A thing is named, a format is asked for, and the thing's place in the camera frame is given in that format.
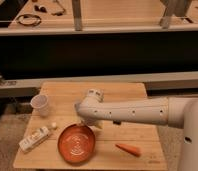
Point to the metal clamp bracket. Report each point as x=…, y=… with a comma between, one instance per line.
x=4, y=82

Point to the small dark tool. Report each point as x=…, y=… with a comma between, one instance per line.
x=40, y=9

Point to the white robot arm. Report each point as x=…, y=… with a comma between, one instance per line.
x=171, y=111

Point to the black phone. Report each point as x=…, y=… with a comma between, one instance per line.
x=116, y=123

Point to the orange ceramic bowl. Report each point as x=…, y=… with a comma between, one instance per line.
x=76, y=144

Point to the grey metal post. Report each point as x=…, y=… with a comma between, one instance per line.
x=179, y=8
x=76, y=7

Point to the white tube bottle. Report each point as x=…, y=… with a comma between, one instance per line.
x=37, y=137

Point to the grey metal post right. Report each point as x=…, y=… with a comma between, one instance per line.
x=179, y=8

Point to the orange carrot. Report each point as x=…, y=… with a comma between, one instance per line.
x=130, y=149

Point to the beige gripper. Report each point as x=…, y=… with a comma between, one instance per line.
x=97, y=124

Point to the clear plastic cup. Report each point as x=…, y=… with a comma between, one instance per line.
x=41, y=104

